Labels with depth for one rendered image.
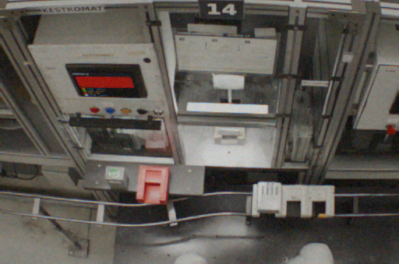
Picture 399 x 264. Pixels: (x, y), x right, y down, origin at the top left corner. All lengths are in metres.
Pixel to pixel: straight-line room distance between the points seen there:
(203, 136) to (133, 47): 0.94
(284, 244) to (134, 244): 0.70
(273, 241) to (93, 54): 1.30
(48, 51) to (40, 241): 1.91
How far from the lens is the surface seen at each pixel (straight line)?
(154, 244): 2.63
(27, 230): 3.56
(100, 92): 1.92
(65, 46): 1.76
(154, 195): 2.45
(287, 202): 2.51
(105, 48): 1.73
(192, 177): 2.47
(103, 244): 3.39
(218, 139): 2.48
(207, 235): 2.62
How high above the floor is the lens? 3.20
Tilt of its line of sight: 62 degrees down
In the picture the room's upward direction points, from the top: 7 degrees counter-clockwise
